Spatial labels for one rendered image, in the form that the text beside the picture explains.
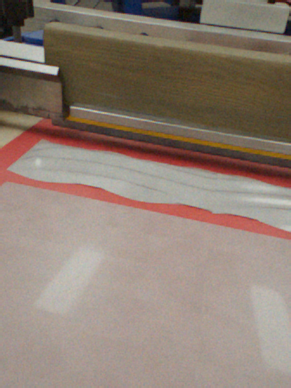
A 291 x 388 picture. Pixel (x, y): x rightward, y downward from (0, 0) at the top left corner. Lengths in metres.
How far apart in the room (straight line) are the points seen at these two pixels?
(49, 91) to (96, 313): 0.23
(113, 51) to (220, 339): 0.26
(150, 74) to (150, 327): 0.23
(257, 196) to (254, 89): 0.09
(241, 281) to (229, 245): 0.03
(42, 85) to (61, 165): 0.08
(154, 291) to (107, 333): 0.04
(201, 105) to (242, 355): 0.22
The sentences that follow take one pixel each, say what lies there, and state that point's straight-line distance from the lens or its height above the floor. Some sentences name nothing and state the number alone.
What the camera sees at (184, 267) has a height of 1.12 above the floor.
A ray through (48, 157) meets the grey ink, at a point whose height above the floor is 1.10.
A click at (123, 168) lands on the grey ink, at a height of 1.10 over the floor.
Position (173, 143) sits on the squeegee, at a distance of 0.39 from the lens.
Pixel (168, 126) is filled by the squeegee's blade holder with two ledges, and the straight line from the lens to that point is 0.35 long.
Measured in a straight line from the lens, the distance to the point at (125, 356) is 0.20.
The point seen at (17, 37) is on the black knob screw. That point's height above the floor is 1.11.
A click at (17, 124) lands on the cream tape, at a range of 0.44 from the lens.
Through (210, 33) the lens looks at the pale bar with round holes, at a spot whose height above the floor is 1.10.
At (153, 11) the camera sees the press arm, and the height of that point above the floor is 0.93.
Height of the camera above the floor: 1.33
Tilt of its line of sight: 47 degrees down
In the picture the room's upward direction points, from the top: 3 degrees clockwise
